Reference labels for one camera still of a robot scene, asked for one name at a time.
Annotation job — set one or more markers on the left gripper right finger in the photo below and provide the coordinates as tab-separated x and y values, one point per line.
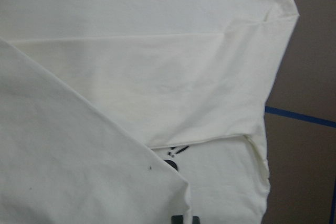
196	220

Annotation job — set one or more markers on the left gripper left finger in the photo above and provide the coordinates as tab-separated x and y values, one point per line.
178	219

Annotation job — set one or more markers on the cream long-sleeve cat shirt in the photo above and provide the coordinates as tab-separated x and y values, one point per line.
134	111

